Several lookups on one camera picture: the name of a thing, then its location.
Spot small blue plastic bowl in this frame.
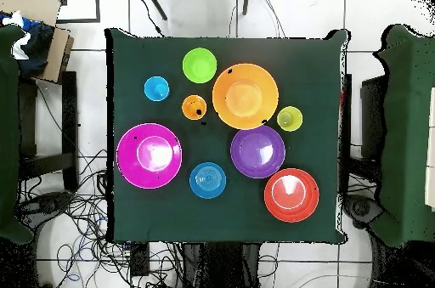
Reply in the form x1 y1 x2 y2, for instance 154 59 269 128
189 161 228 200

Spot purple plastic bowl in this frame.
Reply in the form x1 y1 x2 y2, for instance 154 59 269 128
229 125 286 180

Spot orange plastic cup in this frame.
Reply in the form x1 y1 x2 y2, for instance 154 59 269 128
180 94 208 121

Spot large orange plastic bowl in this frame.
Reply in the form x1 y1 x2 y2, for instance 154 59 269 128
212 62 280 131

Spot large pink plastic bowl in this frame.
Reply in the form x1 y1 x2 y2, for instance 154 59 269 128
116 121 184 190

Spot pale yellow-green plastic cup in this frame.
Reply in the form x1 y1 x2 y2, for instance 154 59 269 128
275 105 304 133

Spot small green plastic bowl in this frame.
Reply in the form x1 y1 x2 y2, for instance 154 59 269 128
182 47 218 84

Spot blue plastic cup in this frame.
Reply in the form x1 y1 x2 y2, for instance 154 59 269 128
143 76 171 103

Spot red plastic bowl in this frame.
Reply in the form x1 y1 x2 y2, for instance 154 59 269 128
263 167 320 223

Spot dark green table cloth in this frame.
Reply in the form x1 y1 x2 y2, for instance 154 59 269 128
105 27 351 245

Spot black power strip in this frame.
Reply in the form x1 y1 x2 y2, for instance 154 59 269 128
130 242 150 277

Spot black wooden stool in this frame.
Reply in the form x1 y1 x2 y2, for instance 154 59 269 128
18 70 79 194

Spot green cloth covered table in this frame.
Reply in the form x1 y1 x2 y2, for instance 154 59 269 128
371 24 435 248
0 24 35 245

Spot blue and white clothes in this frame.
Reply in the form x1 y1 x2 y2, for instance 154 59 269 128
0 9 55 78

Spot brown cardboard box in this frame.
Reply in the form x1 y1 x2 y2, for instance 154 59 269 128
0 0 75 84

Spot tangle of floor cables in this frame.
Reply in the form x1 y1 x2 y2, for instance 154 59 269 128
16 148 184 288

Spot black cable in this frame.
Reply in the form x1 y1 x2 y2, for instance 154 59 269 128
133 0 165 37

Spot black metal frame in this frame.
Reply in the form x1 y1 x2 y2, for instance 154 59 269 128
49 0 102 25

